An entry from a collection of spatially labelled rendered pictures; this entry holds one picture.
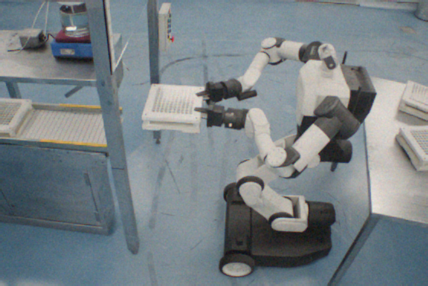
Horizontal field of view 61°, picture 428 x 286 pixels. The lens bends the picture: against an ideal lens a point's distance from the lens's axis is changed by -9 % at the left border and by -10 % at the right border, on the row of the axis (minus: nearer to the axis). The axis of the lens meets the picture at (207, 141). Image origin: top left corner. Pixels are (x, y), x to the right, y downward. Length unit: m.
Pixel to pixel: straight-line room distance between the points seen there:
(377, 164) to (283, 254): 0.75
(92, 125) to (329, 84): 1.13
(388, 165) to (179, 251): 1.29
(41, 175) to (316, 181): 1.85
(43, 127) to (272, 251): 1.40
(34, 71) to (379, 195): 1.53
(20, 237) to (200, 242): 1.15
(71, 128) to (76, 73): 0.50
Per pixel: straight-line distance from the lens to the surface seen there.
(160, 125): 1.67
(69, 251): 2.49
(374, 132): 2.10
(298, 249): 2.29
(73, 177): 2.11
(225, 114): 1.63
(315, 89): 1.56
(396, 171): 1.93
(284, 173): 1.48
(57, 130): 1.99
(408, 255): 2.75
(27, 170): 2.20
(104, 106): 1.55
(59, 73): 1.57
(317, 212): 2.25
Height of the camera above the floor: 2.06
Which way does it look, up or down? 43 degrees down
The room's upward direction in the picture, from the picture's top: 4 degrees clockwise
